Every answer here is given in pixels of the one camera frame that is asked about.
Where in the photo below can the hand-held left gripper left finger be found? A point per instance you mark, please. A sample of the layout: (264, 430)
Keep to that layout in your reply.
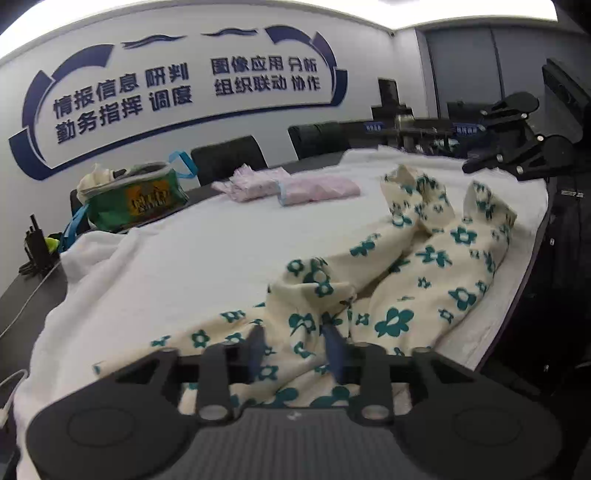
(256, 346)

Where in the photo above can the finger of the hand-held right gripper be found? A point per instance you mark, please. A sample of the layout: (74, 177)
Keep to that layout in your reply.
(545, 159)
(515, 104)

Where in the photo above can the dark metal equipment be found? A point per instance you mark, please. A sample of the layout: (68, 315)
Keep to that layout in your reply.
(401, 120)

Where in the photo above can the white terry towel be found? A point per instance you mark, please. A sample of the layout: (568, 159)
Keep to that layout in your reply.
(184, 258)

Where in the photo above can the frilly pastel floral garment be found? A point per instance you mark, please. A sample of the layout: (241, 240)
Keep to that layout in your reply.
(251, 184)

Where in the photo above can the pink dotted garment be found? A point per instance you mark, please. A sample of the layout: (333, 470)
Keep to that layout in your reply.
(318, 189)

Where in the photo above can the cream teal flower pants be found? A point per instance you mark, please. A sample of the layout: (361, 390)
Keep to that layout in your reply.
(415, 286)

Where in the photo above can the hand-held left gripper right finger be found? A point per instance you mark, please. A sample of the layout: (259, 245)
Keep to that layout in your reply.
(334, 355)

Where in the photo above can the black walkie-talkie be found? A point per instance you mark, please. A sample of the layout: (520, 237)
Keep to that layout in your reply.
(37, 244)

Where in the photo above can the cream cloth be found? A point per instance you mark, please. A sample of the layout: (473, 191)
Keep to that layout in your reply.
(94, 182)

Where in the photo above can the black office chair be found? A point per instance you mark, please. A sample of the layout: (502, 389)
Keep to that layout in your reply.
(228, 157)
(318, 138)

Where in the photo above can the yellow-green object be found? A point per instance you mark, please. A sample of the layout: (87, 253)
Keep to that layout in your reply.
(54, 242)

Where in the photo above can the blue desk nameplate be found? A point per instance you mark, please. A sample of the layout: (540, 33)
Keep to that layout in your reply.
(375, 128)
(467, 128)

